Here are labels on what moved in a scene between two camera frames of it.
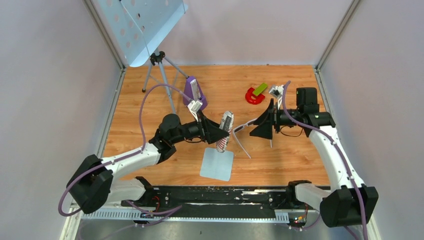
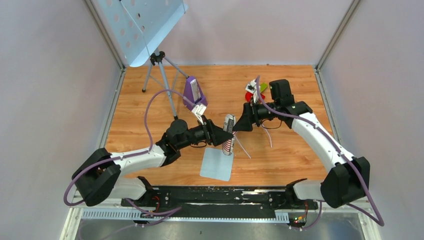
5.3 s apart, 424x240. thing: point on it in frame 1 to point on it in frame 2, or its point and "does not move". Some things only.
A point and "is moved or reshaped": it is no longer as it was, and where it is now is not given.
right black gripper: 264,122 to 244,124
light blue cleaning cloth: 217,165 does not move
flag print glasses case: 226,124 is moved or reshaped
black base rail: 215,199 does not move
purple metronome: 192,88 does not move
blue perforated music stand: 137,27 does not move
